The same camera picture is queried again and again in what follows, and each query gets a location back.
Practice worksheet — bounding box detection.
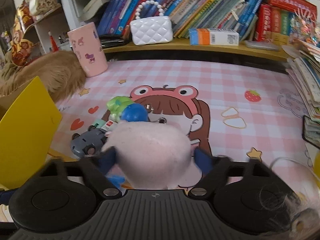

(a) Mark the black binder clip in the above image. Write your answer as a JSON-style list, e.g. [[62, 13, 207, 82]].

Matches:
[[146, 104, 167, 124]]

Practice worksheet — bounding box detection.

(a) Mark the orange fluffy cat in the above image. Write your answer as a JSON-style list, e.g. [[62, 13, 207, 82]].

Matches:
[[1, 50, 86, 102]]

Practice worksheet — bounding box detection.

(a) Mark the grey toy car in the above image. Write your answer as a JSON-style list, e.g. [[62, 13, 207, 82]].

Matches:
[[70, 126, 107, 158]]

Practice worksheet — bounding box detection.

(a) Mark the yellow cardboard box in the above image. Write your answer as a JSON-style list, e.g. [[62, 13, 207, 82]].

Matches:
[[1, 77, 62, 189]]

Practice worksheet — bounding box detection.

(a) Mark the pink checkered table mat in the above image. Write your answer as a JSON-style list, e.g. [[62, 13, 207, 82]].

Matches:
[[47, 59, 320, 196]]

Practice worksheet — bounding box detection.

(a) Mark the white storage cabinet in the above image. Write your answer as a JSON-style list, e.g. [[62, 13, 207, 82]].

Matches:
[[24, 4, 69, 58]]

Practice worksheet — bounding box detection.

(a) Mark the pink sticker cup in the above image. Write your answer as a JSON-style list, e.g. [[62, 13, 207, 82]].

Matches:
[[67, 22, 108, 77]]

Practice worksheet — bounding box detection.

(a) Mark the white quilted pearl handbag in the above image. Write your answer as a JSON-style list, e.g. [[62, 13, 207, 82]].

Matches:
[[130, 0, 173, 46]]

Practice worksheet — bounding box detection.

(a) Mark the white staples box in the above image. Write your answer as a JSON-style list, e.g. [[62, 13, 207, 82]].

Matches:
[[101, 120, 118, 132]]

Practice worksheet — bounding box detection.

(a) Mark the red gold foil balloon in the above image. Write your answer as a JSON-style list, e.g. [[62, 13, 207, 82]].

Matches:
[[10, 0, 35, 67]]

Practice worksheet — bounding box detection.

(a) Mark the red boxed book set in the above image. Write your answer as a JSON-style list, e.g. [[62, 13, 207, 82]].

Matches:
[[254, 0, 317, 46]]

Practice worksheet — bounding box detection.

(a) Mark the green frog toy blue cap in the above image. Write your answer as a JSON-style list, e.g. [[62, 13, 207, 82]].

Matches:
[[106, 96, 148, 122]]

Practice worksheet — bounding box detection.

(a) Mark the light pink plush pig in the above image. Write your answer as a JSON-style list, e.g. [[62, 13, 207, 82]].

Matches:
[[101, 122, 202, 190]]

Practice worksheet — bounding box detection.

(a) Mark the stack of picture books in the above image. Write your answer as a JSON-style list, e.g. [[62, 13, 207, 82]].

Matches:
[[282, 40, 319, 122]]

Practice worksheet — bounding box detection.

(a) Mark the orange white medicine box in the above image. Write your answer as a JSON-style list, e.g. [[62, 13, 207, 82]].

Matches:
[[189, 28, 239, 46]]

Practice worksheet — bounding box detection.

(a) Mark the blue small box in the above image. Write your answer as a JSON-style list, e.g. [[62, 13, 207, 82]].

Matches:
[[106, 174, 126, 189]]

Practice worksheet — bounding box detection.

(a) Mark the wooden bookshelf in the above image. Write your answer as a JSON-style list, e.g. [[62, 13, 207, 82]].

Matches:
[[56, 0, 320, 63]]

